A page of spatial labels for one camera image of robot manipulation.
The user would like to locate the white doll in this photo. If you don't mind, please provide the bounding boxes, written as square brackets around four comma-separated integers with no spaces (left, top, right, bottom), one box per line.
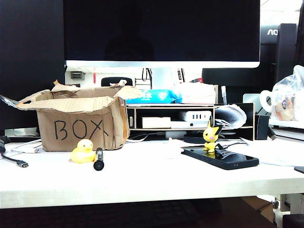
[166,137,185,160]

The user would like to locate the cream small box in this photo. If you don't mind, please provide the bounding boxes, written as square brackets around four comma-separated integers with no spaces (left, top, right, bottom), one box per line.
[142,116,171,129]

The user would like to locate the crumpled white paper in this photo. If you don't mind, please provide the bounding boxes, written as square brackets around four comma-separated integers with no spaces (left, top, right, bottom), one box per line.
[109,79,128,87]

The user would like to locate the brown cardboard box marked BOX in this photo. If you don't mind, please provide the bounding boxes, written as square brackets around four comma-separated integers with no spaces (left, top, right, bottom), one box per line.
[0,79,143,152]

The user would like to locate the black pen holder box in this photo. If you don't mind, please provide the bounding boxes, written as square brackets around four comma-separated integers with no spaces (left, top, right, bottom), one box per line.
[255,114,270,140]

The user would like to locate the blue wet wipes pack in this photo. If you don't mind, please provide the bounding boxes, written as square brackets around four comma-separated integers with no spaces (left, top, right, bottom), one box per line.
[125,89,183,105]

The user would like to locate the white flat device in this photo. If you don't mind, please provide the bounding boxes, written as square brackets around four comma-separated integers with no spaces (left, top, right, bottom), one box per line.
[170,120,209,129]

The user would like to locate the white USB power strip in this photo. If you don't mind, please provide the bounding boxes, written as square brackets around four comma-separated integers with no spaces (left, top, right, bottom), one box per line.
[179,110,212,123]

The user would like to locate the black round stand base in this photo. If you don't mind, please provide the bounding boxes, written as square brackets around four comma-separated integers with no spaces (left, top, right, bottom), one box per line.
[183,133,207,144]

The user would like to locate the pink white tissue pack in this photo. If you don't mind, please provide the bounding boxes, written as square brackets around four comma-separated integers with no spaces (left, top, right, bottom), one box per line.
[178,82,217,105]

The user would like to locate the black office chair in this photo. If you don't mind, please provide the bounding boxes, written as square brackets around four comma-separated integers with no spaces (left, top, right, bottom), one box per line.
[101,76,133,87]

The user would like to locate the yellow black Pichu figurine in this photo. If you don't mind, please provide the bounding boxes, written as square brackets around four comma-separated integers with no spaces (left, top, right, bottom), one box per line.
[202,115,224,154]

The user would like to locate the black marker pen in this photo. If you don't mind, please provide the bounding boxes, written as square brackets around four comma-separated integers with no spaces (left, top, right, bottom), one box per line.
[93,147,105,171]

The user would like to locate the rolled printed papers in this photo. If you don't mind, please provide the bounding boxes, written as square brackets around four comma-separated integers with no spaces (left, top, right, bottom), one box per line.
[215,104,247,130]

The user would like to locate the yellow rubber duck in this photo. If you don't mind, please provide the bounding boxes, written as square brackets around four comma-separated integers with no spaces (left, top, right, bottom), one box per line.
[70,139,97,164]

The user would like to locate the large silver-framed monitor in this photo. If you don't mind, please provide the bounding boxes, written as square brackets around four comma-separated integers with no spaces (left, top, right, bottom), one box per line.
[63,0,261,90]

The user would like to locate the black smartphone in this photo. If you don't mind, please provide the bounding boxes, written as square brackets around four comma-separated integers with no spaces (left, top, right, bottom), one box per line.
[180,146,259,171]

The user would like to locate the wooden black desk shelf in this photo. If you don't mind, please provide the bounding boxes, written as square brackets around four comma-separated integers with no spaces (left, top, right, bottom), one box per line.
[125,102,256,141]

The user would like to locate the white paper sheets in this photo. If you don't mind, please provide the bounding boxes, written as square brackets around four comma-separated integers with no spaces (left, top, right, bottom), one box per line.
[239,137,304,167]

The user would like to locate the silver flat base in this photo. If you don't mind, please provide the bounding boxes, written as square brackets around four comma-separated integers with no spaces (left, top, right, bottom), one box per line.
[4,127,40,138]

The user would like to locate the dark black panel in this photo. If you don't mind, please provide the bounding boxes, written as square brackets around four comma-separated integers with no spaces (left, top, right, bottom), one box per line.
[0,0,66,133]

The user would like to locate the white tray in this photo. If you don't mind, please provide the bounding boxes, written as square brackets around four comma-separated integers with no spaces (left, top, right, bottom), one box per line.
[268,118,304,130]

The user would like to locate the clear plastic bag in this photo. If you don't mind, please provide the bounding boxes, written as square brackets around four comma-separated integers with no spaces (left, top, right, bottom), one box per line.
[272,65,304,122]

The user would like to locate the black AOC monitor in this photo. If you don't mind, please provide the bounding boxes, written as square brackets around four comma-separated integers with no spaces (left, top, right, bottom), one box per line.
[260,23,280,45]

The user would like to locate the brown cardboard carton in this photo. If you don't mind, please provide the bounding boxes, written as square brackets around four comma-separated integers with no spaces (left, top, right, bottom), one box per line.
[242,196,276,224]

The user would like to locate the black tall tower case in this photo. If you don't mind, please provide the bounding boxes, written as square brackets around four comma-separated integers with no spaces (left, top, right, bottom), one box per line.
[276,23,299,83]

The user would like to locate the thin black cable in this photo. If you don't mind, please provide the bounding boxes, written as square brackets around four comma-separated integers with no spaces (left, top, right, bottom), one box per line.
[217,142,249,151]

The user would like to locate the white cable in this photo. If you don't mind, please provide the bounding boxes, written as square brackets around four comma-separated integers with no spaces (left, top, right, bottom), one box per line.
[10,139,43,154]

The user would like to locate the black USB-C cable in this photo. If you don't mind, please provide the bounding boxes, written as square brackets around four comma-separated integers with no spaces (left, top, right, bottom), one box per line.
[0,135,29,168]

